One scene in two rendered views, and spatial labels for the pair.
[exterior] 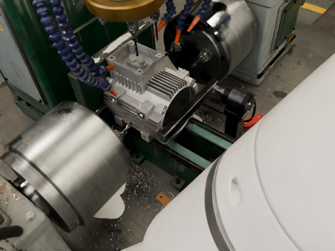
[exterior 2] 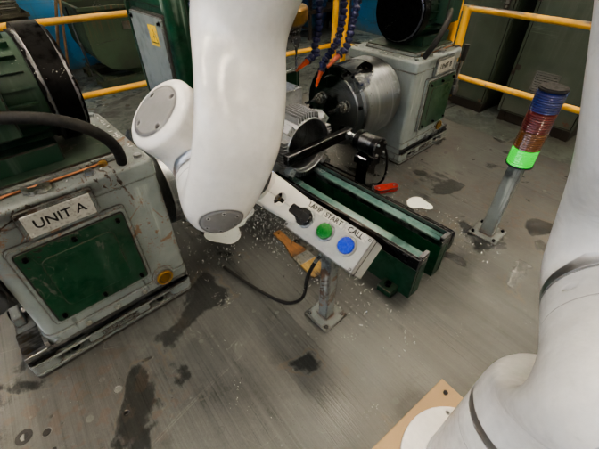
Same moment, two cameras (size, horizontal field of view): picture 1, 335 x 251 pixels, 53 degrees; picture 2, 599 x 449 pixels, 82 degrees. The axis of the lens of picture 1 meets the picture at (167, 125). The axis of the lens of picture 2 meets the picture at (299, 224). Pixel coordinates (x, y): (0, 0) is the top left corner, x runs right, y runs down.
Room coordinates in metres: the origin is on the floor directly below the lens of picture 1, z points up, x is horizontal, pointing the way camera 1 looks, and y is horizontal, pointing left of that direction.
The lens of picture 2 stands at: (-0.25, -0.10, 1.47)
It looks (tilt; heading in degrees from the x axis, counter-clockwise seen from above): 40 degrees down; 6
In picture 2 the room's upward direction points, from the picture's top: straight up
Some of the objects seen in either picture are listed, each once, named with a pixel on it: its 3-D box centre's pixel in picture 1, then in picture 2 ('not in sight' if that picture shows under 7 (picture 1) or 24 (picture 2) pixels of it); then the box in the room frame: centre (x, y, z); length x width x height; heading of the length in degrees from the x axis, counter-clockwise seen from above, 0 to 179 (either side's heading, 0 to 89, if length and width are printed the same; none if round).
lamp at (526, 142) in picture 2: not in sight; (530, 138); (0.56, -0.57, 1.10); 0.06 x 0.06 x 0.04
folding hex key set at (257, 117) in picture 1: (251, 121); (386, 188); (0.74, -0.29, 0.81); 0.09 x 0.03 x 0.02; 115
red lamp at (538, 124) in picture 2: not in sight; (538, 119); (0.56, -0.57, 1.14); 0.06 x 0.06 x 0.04
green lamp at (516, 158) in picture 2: not in sight; (522, 155); (0.56, -0.57, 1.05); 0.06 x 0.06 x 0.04
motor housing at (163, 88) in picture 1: (151, 97); (284, 134); (0.69, 0.04, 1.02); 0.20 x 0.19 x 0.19; 49
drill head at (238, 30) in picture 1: (214, 34); (358, 97); (0.94, -0.18, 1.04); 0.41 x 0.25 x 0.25; 139
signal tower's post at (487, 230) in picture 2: not in sight; (515, 170); (0.56, -0.57, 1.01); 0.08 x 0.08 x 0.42; 49
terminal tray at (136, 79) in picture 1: (136, 66); (274, 99); (0.71, 0.07, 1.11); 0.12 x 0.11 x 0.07; 49
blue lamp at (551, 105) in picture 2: not in sight; (548, 100); (0.56, -0.57, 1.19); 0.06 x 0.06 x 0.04
